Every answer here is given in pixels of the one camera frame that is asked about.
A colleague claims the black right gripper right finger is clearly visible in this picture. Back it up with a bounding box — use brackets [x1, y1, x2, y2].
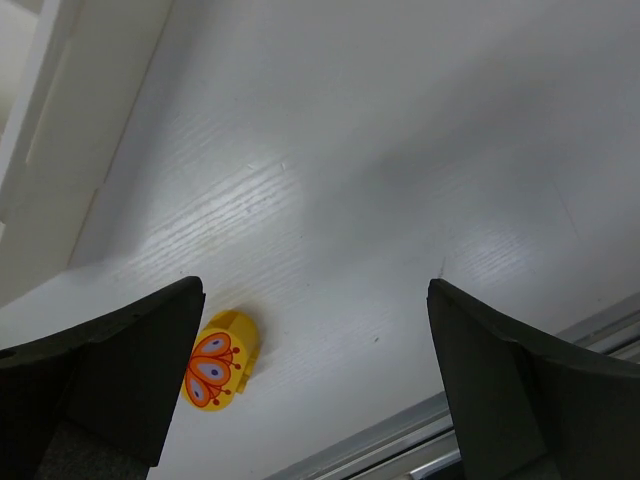
[427, 279, 639, 479]

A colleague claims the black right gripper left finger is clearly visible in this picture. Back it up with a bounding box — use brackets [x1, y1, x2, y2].
[1, 276, 205, 479]

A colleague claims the yellow butterfly lego block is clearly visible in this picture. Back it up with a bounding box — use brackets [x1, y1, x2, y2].
[181, 310, 261, 412]

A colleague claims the aluminium table edge rail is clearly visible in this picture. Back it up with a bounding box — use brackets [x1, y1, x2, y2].
[271, 294, 639, 479]

